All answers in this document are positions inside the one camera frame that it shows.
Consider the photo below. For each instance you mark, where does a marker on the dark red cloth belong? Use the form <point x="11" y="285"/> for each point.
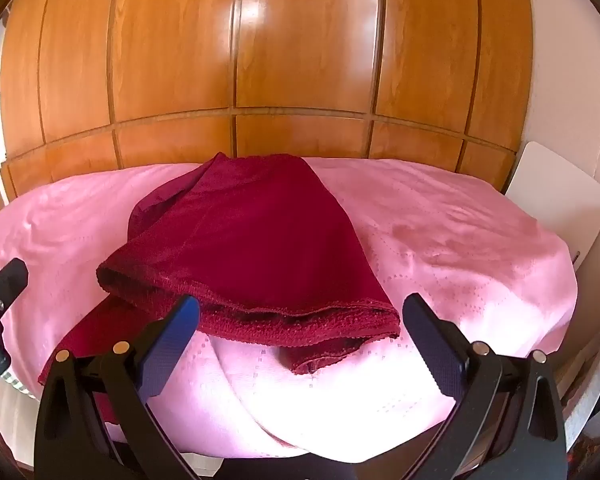
<point x="250" y="250"/>

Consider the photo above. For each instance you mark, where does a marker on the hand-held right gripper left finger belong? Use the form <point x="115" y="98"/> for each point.
<point x="172" y="332"/>

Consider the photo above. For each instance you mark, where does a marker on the pink bed cover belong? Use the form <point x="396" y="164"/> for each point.
<point x="430" y="270"/>

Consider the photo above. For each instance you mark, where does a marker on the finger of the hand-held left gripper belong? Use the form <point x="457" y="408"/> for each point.
<point x="5" y="280"/>

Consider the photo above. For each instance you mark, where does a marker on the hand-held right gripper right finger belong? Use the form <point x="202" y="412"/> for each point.
<point x="432" y="340"/>

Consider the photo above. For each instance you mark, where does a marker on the wooden wardrobe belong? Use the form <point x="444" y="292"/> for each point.
<point x="260" y="60"/>

